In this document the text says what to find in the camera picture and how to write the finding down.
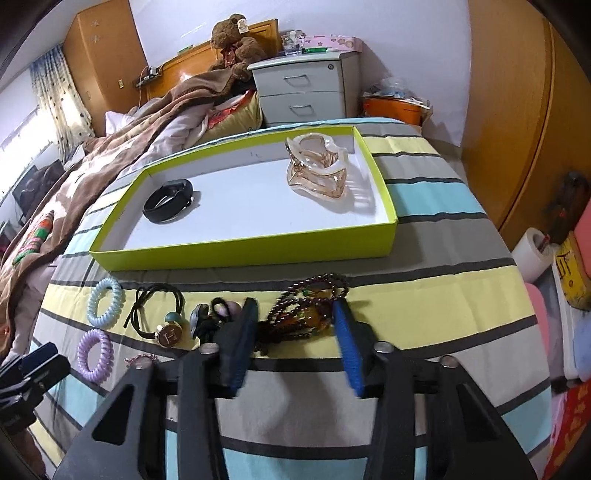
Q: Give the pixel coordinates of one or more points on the yellow pillow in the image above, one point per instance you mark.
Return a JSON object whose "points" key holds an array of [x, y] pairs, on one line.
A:
{"points": [[244, 120]]}

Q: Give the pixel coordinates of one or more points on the white paper roll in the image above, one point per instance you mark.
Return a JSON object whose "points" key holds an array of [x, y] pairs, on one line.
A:
{"points": [[531, 258]]}

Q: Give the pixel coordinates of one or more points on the wooden headboard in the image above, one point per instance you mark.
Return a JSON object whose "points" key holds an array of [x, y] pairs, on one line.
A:
{"points": [[194, 64]]}

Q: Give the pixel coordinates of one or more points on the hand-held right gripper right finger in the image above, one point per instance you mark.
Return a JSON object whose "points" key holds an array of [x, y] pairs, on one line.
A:
{"points": [[344, 350]]}

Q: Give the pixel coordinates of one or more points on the patterned curtain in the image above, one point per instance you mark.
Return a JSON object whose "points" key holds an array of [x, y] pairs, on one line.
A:
{"points": [[60, 92]]}

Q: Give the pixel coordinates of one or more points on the pink rhinestone hair clip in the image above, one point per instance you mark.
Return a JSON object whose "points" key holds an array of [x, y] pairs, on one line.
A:
{"points": [[143, 357]]}

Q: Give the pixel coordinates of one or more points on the window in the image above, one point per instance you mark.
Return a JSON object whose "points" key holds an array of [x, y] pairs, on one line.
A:
{"points": [[23, 143]]}

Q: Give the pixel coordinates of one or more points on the wooden wardrobe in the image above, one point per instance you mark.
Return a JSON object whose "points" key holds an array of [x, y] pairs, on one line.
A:
{"points": [[106, 55]]}

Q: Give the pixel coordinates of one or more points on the pile of plastic packets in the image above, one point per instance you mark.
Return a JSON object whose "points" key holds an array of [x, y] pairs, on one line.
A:
{"points": [[397, 90]]}

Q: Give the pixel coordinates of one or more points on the power strip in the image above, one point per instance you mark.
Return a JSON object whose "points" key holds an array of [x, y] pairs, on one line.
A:
{"points": [[147, 76]]}

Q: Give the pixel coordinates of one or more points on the brown blanket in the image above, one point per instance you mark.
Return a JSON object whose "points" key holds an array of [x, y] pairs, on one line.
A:
{"points": [[92, 175]]}

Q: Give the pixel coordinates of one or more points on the orange storage box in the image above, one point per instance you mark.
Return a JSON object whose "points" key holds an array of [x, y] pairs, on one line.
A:
{"points": [[392, 110]]}

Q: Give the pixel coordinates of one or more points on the clear glass jar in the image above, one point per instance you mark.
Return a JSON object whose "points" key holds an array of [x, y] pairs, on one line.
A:
{"points": [[293, 44]]}

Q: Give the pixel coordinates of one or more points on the dark chair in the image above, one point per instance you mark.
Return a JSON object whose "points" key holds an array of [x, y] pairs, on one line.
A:
{"points": [[39, 184]]}

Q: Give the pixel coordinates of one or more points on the black wristband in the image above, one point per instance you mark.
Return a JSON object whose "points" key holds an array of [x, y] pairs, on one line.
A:
{"points": [[154, 214]]}

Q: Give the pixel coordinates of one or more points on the brown teddy bear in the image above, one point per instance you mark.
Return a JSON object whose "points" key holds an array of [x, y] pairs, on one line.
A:
{"points": [[235, 41]]}

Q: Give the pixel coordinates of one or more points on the grey nightstand with drawers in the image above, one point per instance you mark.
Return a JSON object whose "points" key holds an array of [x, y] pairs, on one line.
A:
{"points": [[304, 87]]}

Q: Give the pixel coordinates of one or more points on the pink flowered box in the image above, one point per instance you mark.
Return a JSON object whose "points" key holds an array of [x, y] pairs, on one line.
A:
{"points": [[332, 44]]}

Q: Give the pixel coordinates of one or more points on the yellow-green cardboard tray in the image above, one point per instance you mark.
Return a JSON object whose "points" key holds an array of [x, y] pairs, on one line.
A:
{"points": [[254, 203]]}

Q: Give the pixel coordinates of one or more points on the large beige hair claw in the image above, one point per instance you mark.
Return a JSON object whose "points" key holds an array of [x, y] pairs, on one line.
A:
{"points": [[323, 184]]}

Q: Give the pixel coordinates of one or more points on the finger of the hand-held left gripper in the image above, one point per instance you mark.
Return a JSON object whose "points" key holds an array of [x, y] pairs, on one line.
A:
{"points": [[39, 355], [46, 374]]}

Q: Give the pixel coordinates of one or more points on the wooden door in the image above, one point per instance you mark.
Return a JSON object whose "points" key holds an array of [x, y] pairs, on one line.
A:
{"points": [[517, 115]]}

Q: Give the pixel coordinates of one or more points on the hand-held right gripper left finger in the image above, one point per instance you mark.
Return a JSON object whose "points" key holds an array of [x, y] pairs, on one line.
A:
{"points": [[240, 353]]}

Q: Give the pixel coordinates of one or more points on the yellow box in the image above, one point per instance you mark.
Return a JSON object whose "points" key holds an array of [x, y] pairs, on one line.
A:
{"points": [[575, 272]]}

